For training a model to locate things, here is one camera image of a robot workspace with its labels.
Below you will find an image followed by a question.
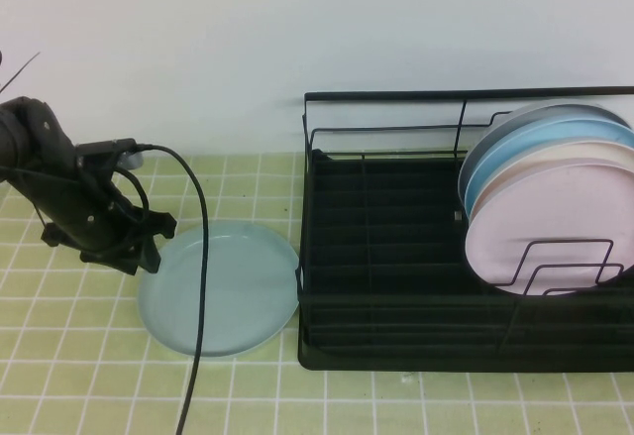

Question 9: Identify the light blue round plate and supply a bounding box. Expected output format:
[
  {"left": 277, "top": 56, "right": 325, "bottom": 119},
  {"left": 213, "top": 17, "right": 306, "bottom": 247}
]
[{"left": 464, "top": 118, "right": 634, "bottom": 214}]

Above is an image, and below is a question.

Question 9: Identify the grey round plate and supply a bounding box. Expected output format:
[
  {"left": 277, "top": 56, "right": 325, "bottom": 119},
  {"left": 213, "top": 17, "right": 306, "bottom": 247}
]
[{"left": 458, "top": 103, "right": 628, "bottom": 199}]

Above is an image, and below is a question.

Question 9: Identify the mint green round plate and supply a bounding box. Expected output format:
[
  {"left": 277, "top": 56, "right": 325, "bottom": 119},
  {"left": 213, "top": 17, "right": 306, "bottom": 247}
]
[{"left": 137, "top": 220, "right": 302, "bottom": 359}]

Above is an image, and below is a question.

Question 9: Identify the thick black camera cable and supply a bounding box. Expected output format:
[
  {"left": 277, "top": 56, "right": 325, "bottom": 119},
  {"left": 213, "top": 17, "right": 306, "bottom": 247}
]
[{"left": 133, "top": 144, "right": 210, "bottom": 435}]

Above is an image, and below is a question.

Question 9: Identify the green tiled table cover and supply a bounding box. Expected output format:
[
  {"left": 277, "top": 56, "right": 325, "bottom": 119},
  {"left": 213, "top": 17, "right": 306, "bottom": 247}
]
[{"left": 0, "top": 155, "right": 634, "bottom": 435}]

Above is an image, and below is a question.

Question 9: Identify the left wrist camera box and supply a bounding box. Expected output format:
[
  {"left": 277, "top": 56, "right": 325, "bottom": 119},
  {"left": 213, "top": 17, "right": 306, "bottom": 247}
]
[{"left": 75, "top": 138, "right": 146, "bottom": 170}]

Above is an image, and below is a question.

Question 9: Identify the black wire dish rack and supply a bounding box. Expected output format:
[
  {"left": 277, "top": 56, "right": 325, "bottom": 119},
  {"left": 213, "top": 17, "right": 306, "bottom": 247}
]
[{"left": 296, "top": 86, "right": 634, "bottom": 372}]

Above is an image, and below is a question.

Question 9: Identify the pink round plate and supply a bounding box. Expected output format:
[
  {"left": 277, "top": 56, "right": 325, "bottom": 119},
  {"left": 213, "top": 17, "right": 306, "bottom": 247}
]
[{"left": 465, "top": 157, "right": 634, "bottom": 297}]

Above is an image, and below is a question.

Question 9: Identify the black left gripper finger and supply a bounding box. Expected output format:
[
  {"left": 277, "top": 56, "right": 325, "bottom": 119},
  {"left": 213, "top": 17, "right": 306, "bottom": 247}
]
[
  {"left": 132, "top": 235, "right": 162, "bottom": 275},
  {"left": 142, "top": 211, "right": 178, "bottom": 239}
]

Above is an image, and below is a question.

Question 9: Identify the thin black wire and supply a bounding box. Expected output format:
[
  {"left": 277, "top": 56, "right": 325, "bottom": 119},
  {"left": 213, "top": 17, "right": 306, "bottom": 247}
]
[{"left": 0, "top": 51, "right": 42, "bottom": 95}]

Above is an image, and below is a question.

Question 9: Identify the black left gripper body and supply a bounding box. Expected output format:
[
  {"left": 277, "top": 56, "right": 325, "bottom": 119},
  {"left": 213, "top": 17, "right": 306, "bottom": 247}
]
[{"left": 39, "top": 155, "right": 153, "bottom": 275}]

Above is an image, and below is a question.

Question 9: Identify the cream round plate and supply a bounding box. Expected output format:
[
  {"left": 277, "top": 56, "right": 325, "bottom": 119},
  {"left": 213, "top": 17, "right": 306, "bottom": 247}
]
[{"left": 468, "top": 140, "right": 634, "bottom": 224}]

